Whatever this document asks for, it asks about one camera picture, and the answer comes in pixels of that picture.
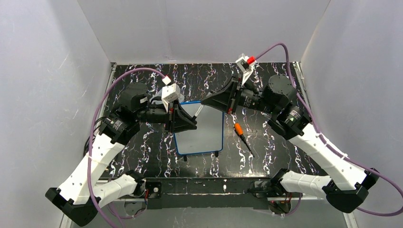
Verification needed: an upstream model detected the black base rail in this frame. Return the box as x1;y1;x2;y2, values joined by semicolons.
119;177;300;211

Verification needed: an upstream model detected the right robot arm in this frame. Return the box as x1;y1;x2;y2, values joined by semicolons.
201;75;378;213

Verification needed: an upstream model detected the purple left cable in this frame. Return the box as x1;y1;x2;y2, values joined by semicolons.
87;67;172;228

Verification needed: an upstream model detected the purple cable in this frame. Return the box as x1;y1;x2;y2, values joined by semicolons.
87;67;172;228
255;42;403;217

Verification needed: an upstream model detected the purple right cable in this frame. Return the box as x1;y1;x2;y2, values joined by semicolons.
255;42;403;217

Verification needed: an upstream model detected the blue framed whiteboard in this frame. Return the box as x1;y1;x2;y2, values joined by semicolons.
174;106;224;156

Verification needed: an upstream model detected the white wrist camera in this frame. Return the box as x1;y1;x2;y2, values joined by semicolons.
235;53;256;86
161;84;184;112

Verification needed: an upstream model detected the orange handled screwdriver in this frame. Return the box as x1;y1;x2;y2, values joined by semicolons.
234;123;255;158

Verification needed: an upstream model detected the white marker pen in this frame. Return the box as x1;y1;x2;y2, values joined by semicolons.
193;105;204;119

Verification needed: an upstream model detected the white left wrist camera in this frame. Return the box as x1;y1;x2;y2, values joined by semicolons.
161;84;184;112

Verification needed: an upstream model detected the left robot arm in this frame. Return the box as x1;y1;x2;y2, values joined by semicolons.
45;83;197;227

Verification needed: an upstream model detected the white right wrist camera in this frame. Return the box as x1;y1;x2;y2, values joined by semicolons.
235;53;256;86

